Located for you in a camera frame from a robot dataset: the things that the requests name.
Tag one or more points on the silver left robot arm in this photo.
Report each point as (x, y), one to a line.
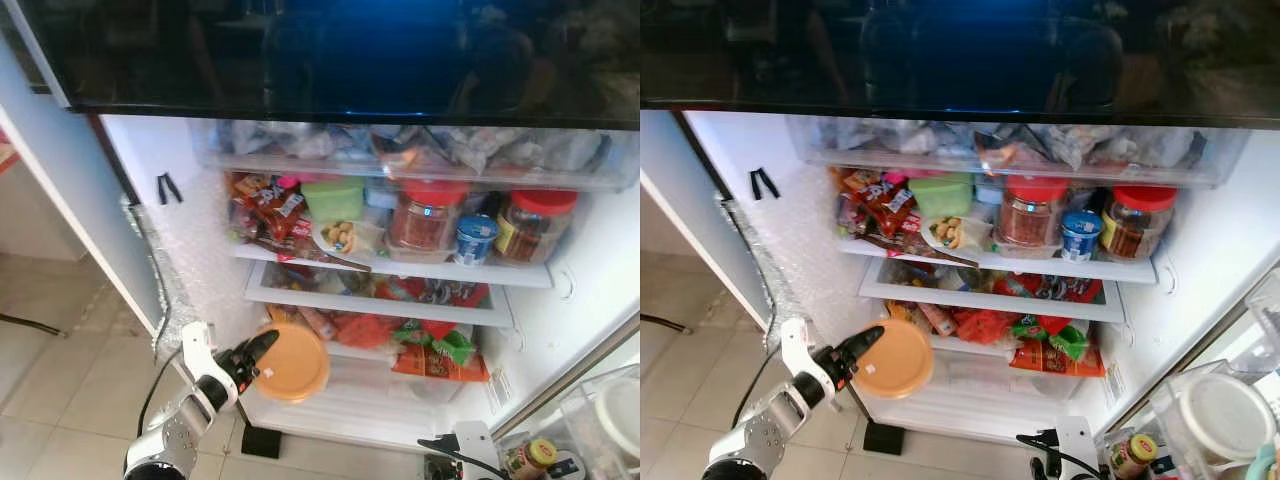
(170, 435)
(760, 435)

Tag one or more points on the black fridge foot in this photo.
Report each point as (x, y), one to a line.
(260, 441)
(884, 438)

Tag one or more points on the yellow label jar red lid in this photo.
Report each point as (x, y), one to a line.
(538, 228)
(1140, 225)

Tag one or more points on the small jar yellow lid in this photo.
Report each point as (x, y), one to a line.
(532, 460)
(1132, 456)

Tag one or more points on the black glass fridge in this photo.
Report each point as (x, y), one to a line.
(950, 50)
(350, 50)

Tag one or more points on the orange snack packet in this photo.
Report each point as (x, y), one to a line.
(1055, 363)
(440, 368)

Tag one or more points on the green container pink lid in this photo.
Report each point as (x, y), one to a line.
(940, 195)
(333, 200)

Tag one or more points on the red plastic bag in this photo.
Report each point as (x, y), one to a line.
(980, 326)
(365, 330)

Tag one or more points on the red snack packets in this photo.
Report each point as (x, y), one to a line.
(875, 200)
(265, 205)

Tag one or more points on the silvery bubble wrap sheet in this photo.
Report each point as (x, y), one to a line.
(175, 280)
(765, 270)

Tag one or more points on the blue white cup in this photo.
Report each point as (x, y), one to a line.
(477, 240)
(1081, 236)

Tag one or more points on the white fridge shelf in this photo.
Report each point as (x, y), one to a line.
(450, 272)
(1050, 267)

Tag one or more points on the green red snack pack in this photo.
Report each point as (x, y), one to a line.
(1055, 337)
(440, 342)

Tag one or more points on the clear crisper drawer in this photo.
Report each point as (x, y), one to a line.
(1000, 400)
(400, 400)

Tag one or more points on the clear fridge drawer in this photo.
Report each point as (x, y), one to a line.
(400, 150)
(1000, 145)

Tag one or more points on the shallow white fridge drawer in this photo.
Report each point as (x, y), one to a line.
(380, 305)
(990, 300)

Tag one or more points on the clear bag of cookies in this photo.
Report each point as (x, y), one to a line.
(950, 233)
(345, 238)

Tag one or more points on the fridge lower door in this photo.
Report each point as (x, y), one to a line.
(1200, 330)
(560, 390)

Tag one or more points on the small black clip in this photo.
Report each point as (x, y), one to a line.
(168, 188)
(764, 183)

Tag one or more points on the round container with orange lid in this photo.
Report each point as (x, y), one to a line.
(895, 360)
(295, 365)

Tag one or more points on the large jar red lid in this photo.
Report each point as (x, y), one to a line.
(1032, 215)
(428, 220)

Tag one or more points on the clear tub white lid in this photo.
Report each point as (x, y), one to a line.
(1225, 415)
(620, 415)

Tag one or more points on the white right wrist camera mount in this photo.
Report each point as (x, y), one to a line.
(1078, 440)
(475, 445)

